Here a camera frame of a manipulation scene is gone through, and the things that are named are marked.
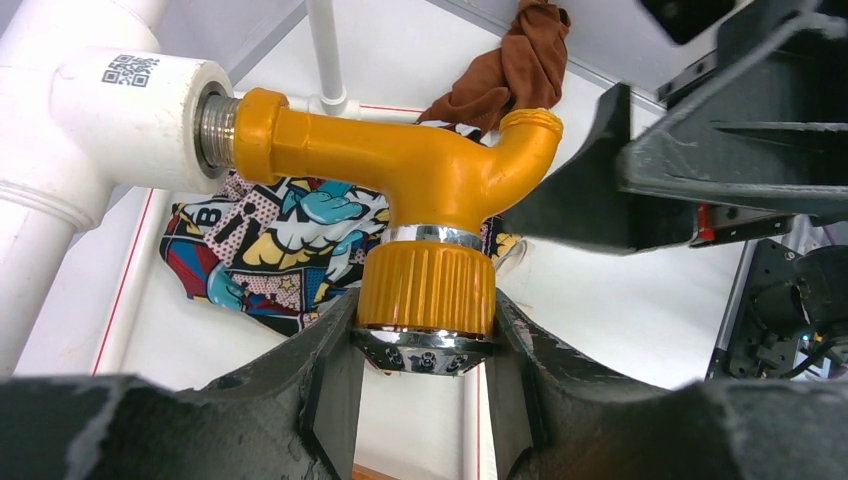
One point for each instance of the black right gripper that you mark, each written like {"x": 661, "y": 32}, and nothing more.
{"x": 767, "y": 130}

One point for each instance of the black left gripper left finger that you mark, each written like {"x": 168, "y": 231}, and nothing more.
{"x": 291, "y": 413}

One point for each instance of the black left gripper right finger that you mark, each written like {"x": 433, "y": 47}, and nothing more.
{"x": 558, "y": 414}

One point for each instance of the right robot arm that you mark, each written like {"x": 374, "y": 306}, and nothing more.
{"x": 787, "y": 309}

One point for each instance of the wooden compartment tray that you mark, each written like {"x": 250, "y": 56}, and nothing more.
{"x": 361, "y": 472}

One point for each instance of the brown cloth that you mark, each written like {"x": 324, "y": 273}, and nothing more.
{"x": 526, "y": 71}

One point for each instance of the comic print cloth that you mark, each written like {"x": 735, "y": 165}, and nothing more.
{"x": 280, "y": 254}

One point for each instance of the white pvc pipe frame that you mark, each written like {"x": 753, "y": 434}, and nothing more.
{"x": 88, "y": 102}

